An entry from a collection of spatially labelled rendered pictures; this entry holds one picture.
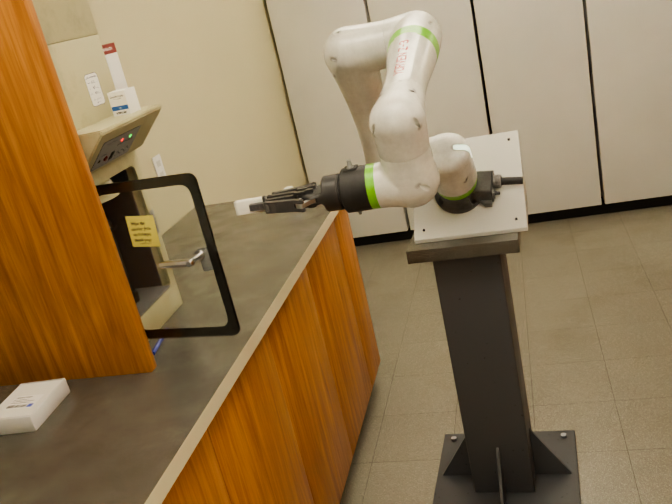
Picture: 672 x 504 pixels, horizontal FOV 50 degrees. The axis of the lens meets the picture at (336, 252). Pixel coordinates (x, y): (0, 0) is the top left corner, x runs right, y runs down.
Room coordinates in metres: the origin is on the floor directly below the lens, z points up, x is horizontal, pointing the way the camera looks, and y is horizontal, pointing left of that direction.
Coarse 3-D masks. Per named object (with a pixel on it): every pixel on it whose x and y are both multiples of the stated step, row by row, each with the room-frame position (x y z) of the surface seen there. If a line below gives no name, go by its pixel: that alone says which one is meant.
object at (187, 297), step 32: (128, 192) 1.62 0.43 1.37; (160, 192) 1.59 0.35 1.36; (192, 192) 1.56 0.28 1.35; (160, 224) 1.60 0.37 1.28; (192, 224) 1.57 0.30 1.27; (128, 256) 1.64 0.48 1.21; (160, 256) 1.61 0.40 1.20; (192, 256) 1.58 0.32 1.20; (160, 288) 1.62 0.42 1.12; (192, 288) 1.59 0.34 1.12; (224, 288) 1.55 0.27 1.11; (160, 320) 1.63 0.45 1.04; (192, 320) 1.60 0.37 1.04; (224, 320) 1.56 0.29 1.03
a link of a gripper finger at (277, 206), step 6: (264, 204) 1.44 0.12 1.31; (270, 204) 1.44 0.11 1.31; (276, 204) 1.43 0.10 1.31; (282, 204) 1.42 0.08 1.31; (288, 204) 1.42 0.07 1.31; (294, 204) 1.41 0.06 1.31; (270, 210) 1.44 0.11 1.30; (276, 210) 1.43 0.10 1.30; (282, 210) 1.42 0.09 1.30; (288, 210) 1.42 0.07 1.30; (294, 210) 1.41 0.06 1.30; (300, 210) 1.40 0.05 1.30
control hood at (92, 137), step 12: (144, 108) 1.91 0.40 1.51; (156, 108) 1.91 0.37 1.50; (108, 120) 1.82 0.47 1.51; (120, 120) 1.76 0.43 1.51; (132, 120) 1.79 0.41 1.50; (144, 120) 1.87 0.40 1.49; (84, 132) 1.68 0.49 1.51; (96, 132) 1.65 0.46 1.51; (108, 132) 1.67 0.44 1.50; (120, 132) 1.74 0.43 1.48; (144, 132) 1.92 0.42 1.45; (84, 144) 1.65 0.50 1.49; (96, 144) 1.65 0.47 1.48; (132, 144) 1.88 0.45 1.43; (96, 156) 1.68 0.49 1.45; (120, 156) 1.84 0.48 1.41
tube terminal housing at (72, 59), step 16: (48, 48) 1.75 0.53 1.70; (64, 48) 1.81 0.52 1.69; (80, 48) 1.88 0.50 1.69; (96, 48) 1.95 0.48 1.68; (64, 64) 1.79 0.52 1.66; (80, 64) 1.86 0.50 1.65; (96, 64) 1.93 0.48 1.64; (64, 80) 1.77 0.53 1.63; (80, 80) 1.84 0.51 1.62; (112, 80) 1.98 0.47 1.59; (80, 96) 1.81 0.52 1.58; (80, 112) 1.79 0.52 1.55; (96, 112) 1.86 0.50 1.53; (112, 112) 1.93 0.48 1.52; (80, 128) 1.77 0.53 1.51; (128, 160) 1.93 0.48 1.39; (96, 176) 1.77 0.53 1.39; (112, 176) 1.84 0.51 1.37; (128, 176) 1.96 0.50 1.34
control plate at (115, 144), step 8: (136, 128) 1.84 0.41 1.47; (120, 136) 1.76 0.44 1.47; (128, 136) 1.81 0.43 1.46; (104, 144) 1.68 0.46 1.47; (112, 144) 1.73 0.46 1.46; (120, 144) 1.79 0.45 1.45; (128, 144) 1.85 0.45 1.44; (104, 152) 1.71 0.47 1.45; (120, 152) 1.82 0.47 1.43; (96, 160) 1.69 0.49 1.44; (96, 168) 1.72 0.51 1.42
